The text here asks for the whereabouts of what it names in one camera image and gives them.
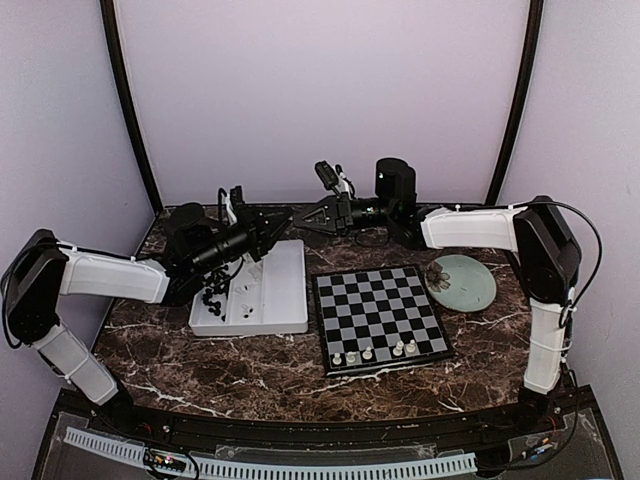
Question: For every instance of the white chess king piece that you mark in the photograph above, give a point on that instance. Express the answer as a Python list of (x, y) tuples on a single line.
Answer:
[(398, 349)]

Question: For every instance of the pile of black chess pieces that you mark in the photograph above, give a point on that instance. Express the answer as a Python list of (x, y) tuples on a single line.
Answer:
[(216, 291)]

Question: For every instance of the black and grey chessboard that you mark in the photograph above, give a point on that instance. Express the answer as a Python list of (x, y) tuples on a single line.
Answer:
[(377, 308)]

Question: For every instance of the pile of white chess pieces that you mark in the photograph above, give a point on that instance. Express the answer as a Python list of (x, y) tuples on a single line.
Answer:
[(247, 294)]

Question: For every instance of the white slotted cable duct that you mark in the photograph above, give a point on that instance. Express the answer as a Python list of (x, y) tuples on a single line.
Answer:
[(235, 462)]

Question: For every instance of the light blue flower plate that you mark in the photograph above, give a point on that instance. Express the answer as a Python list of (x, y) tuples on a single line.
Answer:
[(460, 283)]

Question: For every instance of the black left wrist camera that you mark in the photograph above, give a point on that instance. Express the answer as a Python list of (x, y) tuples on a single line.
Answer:
[(186, 228)]

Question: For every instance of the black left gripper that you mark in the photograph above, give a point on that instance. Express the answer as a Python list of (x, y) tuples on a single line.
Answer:
[(263, 234)]

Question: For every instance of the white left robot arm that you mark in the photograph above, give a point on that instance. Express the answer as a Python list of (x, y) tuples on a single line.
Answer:
[(45, 269)]

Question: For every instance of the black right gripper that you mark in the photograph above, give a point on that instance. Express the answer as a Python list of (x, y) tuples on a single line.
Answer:
[(337, 215)]

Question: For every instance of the white chess pawn piece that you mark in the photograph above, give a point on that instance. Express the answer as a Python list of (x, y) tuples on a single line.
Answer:
[(367, 354)]

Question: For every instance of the white plastic parts tray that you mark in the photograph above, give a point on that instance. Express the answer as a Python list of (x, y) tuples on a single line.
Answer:
[(268, 297)]

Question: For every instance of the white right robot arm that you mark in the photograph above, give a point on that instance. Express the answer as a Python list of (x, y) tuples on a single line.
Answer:
[(547, 251)]

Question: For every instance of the black front rail base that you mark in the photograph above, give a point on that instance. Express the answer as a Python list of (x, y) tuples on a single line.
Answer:
[(482, 429)]

